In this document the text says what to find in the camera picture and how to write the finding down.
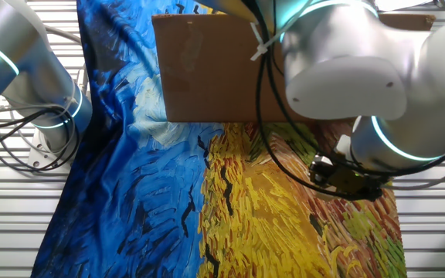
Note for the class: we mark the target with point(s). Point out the painted wheat field cloth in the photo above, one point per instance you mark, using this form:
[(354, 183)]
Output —
[(149, 193)]

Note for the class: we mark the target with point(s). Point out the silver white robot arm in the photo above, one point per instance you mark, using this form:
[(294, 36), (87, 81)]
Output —
[(342, 77)]

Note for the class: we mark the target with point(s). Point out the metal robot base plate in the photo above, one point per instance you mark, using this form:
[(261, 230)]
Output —
[(37, 156)]

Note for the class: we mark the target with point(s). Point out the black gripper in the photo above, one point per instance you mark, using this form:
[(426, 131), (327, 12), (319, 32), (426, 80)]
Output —
[(354, 181)]

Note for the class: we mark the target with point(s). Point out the white zip tie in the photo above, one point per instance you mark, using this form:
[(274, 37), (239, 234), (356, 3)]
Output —
[(261, 48)]

